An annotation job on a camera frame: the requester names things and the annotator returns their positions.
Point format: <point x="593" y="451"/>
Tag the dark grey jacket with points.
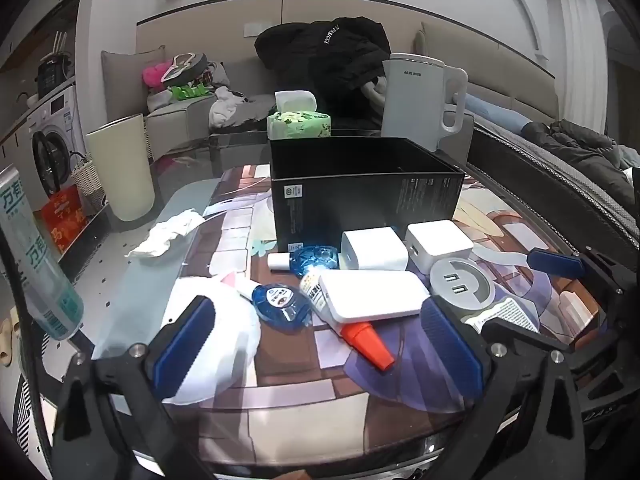
<point x="580" y="155"/>

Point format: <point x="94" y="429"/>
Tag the pink plush toy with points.
<point x="155" y="75"/>

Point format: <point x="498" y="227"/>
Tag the large white charger cube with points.
<point x="440" y="245"/>

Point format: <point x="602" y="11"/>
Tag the white power bank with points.
<point x="370" y="295"/>

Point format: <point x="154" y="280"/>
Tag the white washing machine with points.
<point x="55" y="125"/>

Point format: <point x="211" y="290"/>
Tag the white electric kettle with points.
<point x="410" y="105"/>

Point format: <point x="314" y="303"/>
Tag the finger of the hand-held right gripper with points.
<point x="555" y="262"/>

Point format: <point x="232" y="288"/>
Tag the cream tumbler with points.
<point x="122" y="170"/>

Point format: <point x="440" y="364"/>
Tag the white plug charger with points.
<point x="372" y="250"/>

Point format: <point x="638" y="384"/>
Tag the blue correction tape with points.
<point x="320" y="259"/>
<point x="277" y="305"/>

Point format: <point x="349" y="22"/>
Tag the round grey pillow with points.
<point x="187" y="67"/>

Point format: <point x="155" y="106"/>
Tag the glue bottle with orange cap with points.
<point x="367" y="342"/>

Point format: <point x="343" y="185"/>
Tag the round grey power socket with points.
<point x="460" y="280"/>

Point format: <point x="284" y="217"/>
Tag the green white bag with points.
<point x="189" y="92"/>

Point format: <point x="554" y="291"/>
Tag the crumpled white tissue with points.
<point x="167" y="232"/>

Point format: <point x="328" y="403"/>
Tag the red box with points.
<point x="62" y="220"/>

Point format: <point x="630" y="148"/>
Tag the printed anime desk mat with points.
<point x="300" y="390"/>

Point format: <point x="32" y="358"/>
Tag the grey cushion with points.
<point x="127" y="80"/>

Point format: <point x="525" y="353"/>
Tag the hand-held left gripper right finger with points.
<point x="450" y="350"/>

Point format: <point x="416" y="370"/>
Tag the grey white clothes pile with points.
<point x="235" y="110"/>

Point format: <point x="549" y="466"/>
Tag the black puffer jacket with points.
<point x="330" y="60"/>

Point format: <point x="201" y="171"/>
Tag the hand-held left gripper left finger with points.
<point x="182" y="345"/>

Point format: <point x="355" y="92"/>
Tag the white wall switch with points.
<point x="256" y="30"/>

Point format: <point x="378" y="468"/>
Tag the wicker basket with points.
<point x="87" y="177"/>

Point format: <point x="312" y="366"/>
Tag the black cardboard box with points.
<point x="350" y="200"/>

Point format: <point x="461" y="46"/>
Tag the green tissue pack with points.
<point x="300" y="122"/>

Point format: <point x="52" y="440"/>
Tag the light blue pillow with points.
<point x="495" y="112"/>

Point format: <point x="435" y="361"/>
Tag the grey sofa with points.
<point x="190" y="110"/>

